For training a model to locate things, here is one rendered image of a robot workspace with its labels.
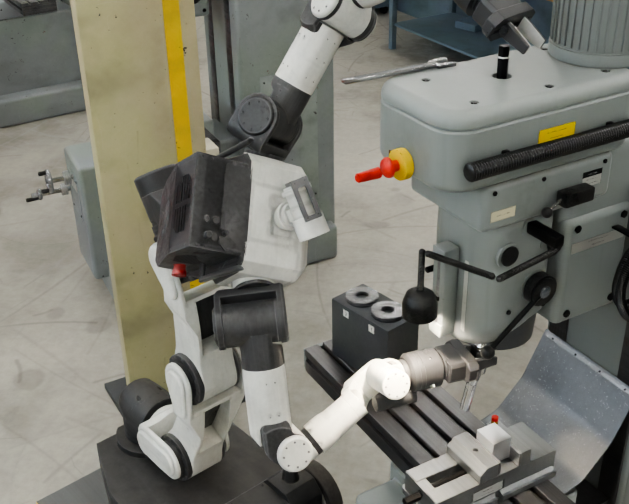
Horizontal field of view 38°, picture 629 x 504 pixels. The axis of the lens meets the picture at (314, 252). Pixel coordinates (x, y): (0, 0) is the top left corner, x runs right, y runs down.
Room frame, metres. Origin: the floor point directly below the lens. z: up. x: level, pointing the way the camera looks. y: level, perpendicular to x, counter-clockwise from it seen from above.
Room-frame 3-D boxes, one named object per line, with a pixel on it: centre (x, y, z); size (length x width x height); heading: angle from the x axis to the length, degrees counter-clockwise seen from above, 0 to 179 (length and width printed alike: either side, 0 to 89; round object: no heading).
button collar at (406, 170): (1.59, -0.17, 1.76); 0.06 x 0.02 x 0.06; 29
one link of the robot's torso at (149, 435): (2.09, 0.39, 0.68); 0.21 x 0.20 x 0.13; 40
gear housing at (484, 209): (1.72, -0.40, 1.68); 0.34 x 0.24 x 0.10; 119
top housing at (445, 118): (1.71, -0.38, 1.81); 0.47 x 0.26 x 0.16; 119
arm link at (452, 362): (1.67, -0.28, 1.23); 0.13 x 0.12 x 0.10; 19
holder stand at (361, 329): (2.11, -0.16, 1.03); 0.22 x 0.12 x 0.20; 40
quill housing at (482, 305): (1.71, -0.37, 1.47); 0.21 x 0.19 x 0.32; 29
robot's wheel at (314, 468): (2.05, 0.01, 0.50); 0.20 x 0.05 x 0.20; 40
